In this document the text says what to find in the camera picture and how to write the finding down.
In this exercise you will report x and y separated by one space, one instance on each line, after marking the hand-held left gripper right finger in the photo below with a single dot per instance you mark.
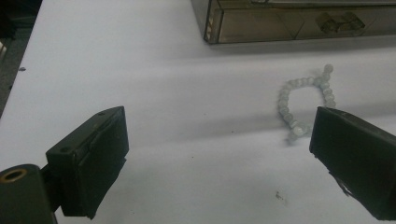
358 161

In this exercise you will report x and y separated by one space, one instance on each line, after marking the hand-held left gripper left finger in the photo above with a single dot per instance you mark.
90 161

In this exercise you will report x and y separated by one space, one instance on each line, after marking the smoky transparent jewelry box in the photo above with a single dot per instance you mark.
280 28

